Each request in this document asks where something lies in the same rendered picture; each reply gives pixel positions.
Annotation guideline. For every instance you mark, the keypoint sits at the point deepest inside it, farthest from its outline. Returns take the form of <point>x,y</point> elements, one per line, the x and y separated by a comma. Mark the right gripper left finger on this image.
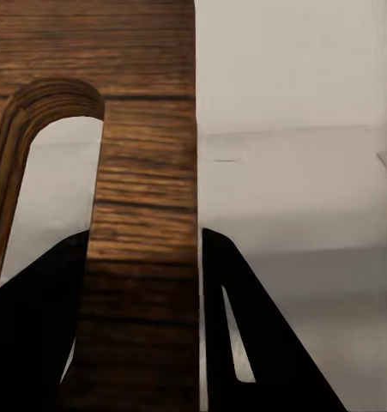
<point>39,309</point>

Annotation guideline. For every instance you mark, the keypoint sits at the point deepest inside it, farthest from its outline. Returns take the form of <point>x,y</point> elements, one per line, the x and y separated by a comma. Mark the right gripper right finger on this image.
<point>286,378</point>

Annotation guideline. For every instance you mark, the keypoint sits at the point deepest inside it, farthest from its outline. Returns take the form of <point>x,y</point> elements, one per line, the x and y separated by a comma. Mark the cutting board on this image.
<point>132,65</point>

